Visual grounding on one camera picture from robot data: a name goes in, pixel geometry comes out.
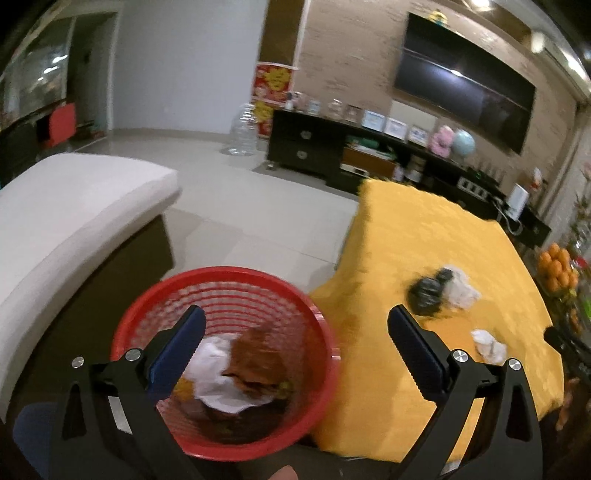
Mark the green packet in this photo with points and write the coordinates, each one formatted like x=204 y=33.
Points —
x=367 y=144

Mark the brown paper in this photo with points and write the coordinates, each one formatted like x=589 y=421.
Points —
x=258 y=360

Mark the pink plush toy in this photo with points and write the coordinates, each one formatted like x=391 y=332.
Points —
x=441 y=139

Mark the brown box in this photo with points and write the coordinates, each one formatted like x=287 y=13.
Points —
x=369 y=160

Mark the yellow tablecloth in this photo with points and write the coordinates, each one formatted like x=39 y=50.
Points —
x=392 y=240

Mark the clear glass jar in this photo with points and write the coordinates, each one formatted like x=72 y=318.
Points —
x=335 y=108

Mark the person's left hand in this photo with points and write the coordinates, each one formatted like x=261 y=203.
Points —
x=281 y=473

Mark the wooden photo frame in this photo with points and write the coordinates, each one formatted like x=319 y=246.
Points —
x=418 y=134

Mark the black router with antennas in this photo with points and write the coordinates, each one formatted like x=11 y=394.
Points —
x=485 y=177

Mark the black plastic bag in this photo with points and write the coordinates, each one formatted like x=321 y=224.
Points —
x=427 y=293

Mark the black television cabinet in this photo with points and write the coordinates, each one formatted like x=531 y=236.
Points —
x=300 y=138

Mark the small dark photo frame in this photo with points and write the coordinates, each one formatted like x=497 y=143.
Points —
x=353 y=113

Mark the crumpled white tissue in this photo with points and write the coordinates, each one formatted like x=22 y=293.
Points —
x=489 y=345

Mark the red yellow wall poster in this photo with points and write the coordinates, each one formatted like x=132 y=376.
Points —
x=272 y=83

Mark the white power strip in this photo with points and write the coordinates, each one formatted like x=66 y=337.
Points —
x=473 y=188

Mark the white photo frame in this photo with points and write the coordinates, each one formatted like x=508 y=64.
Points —
x=395 y=127
x=371 y=120

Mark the black flat television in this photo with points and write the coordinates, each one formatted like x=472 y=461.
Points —
x=461 y=92

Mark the pale blue globe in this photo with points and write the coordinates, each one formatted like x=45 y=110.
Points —
x=463 y=143

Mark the white paper sheet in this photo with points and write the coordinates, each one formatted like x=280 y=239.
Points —
x=210 y=364

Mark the white box appliance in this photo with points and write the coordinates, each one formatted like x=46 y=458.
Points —
x=517 y=201

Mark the red white figurine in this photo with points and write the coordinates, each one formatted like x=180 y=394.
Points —
x=538 y=177

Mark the pile of oranges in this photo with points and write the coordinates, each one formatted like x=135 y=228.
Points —
x=556 y=270

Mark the large clear water bottle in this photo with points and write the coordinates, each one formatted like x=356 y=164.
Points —
x=242 y=131

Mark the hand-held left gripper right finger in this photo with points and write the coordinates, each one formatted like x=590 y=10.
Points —
x=415 y=350

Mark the crumpled white paper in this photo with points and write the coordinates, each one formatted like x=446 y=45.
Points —
x=461 y=288

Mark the red plastic mesh basket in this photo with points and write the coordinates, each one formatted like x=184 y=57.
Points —
x=318 y=350

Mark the white cushioned sofa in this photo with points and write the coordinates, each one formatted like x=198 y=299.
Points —
x=69 y=221

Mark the red chair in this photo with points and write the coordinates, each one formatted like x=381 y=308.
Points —
x=62 y=122

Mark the person's blue trouser leg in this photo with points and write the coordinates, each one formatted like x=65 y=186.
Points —
x=32 y=429

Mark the glass fruit bowl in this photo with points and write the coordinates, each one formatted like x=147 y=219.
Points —
x=561 y=296

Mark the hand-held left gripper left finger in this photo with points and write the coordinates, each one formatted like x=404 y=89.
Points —
x=175 y=360

